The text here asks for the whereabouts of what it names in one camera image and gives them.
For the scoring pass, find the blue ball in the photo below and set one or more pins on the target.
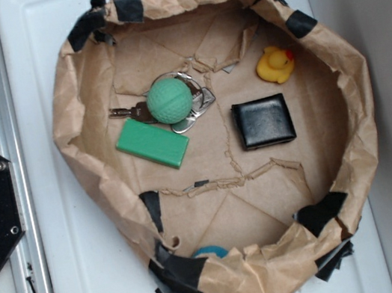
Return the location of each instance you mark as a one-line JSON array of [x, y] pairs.
[[220, 252]]

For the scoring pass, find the brown paper bag bin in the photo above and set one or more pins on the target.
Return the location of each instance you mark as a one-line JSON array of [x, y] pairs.
[[284, 212]]

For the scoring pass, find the silver key bunch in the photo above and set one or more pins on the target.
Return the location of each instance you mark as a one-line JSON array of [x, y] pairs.
[[202, 99]]

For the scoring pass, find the black square leather box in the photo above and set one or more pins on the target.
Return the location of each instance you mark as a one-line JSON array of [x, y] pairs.
[[263, 122]]

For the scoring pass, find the green dimpled ball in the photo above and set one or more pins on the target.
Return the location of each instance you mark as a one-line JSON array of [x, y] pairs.
[[169, 100]]

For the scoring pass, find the green rectangular block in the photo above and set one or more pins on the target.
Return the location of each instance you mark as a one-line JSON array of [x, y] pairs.
[[152, 143]]

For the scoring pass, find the yellow rubber duck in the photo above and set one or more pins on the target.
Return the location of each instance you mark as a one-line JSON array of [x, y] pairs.
[[276, 64]]

